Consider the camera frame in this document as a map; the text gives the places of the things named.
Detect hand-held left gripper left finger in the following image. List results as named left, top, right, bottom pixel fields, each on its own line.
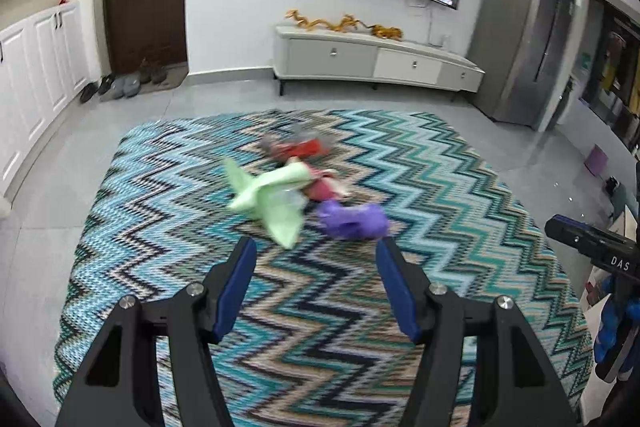
left=55, top=236, right=258, bottom=427

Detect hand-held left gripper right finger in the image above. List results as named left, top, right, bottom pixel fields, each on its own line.
left=375, top=237, right=583, bottom=427

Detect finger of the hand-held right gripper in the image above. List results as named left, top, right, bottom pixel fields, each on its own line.
left=545, top=216, right=626, bottom=258

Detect purple cloth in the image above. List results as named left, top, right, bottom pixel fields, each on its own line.
left=317, top=199, right=390, bottom=240

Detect light green cloth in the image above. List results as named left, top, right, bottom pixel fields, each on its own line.
left=222, top=157, right=313, bottom=250

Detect pink red cloth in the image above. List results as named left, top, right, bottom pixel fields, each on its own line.
left=300, top=167, right=353, bottom=202

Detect person's right hand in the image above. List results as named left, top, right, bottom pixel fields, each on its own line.
left=594, top=276, right=628, bottom=370

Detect white table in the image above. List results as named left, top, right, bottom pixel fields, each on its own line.
left=580, top=207, right=640, bottom=358

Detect zigzag knitted blanket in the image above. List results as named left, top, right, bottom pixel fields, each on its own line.
left=52, top=108, right=596, bottom=427

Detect yellow hanging garment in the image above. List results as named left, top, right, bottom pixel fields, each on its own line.
left=602, top=32, right=626, bottom=94

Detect grey refrigerator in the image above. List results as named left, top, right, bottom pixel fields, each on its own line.
left=472, top=0, right=576, bottom=130

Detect white television cabinet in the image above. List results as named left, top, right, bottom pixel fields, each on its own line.
left=272, top=25, right=486, bottom=102

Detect golden tiger figurine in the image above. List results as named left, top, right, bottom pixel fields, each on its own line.
left=370, top=24, right=405, bottom=40

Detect golden dragon figurine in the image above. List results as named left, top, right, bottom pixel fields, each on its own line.
left=285, top=9, right=331, bottom=30
left=327, top=14, right=371, bottom=34

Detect white shoe cabinet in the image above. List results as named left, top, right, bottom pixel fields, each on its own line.
left=0, top=0, right=96, bottom=202

